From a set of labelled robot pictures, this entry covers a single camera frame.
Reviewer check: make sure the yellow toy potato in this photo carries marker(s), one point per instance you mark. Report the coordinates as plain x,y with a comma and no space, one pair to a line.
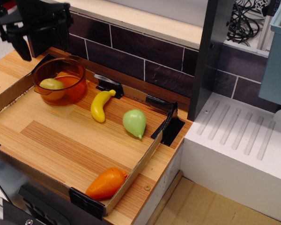
53,89

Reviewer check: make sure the dark grey vertical post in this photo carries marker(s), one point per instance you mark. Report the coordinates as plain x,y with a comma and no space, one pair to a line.
214,33

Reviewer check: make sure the white toy sink drainboard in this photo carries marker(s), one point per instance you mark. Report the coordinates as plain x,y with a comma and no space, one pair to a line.
234,149

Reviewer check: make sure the transparent orange plastic pot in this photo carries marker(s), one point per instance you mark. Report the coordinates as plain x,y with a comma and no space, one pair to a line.
68,70

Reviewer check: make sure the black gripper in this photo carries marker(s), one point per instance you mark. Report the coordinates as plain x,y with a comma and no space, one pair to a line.
32,16

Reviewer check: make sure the cardboard fence with black tape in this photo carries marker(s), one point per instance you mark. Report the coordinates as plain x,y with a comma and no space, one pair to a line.
50,149

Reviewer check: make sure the green toy pear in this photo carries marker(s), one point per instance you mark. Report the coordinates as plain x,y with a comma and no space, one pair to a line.
134,121

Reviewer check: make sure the yellow toy banana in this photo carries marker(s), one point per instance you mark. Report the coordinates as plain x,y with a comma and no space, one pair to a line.
97,106

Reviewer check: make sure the teal plastic bin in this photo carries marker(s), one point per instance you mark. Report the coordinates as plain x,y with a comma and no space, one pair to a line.
271,83

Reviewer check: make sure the orange toy carrot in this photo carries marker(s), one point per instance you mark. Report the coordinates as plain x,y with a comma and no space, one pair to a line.
106,184

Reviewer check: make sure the dark grey post behind pot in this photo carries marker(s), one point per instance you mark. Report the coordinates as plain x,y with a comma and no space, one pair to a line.
41,41

